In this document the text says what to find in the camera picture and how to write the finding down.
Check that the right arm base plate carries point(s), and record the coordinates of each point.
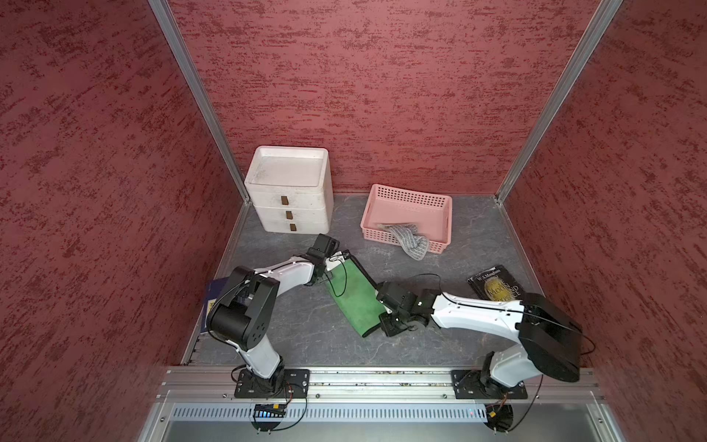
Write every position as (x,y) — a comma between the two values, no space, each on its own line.
(474,385)

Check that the aluminium front rail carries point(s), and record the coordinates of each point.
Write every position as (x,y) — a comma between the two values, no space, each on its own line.
(374,384)

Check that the black book yellow cover art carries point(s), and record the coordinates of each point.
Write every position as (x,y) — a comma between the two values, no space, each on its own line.
(496,284)

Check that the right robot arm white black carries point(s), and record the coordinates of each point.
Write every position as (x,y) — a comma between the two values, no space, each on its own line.
(546,341)

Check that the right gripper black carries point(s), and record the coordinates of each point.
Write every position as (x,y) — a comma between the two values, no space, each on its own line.
(389,329)

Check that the dark blue book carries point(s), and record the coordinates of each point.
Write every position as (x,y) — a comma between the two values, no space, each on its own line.
(212,293)

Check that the pink plastic basket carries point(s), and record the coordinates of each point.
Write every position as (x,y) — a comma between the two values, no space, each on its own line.
(430,213)

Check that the grey striped dishcloth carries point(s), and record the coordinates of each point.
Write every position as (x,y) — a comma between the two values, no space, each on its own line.
(414,244)

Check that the left corner aluminium post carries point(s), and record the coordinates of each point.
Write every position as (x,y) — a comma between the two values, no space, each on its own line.
(170,29)

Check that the green dishcloth black trim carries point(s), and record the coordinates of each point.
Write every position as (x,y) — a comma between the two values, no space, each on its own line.
(355,296)

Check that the white three-drawer storage box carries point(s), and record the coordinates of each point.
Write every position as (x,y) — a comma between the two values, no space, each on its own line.
(291,189)

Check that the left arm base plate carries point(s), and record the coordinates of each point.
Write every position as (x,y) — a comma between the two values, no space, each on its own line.
(287,383)

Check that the right corner aluminium post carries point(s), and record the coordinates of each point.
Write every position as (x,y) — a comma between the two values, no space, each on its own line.
(594,32)

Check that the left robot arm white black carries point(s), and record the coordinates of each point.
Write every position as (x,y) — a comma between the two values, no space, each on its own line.
(242,312)

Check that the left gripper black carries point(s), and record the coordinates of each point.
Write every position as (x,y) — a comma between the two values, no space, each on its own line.
(324,278)

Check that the corner aluminium post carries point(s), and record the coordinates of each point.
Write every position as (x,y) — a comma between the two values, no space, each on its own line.
(594,32)
(170,29)

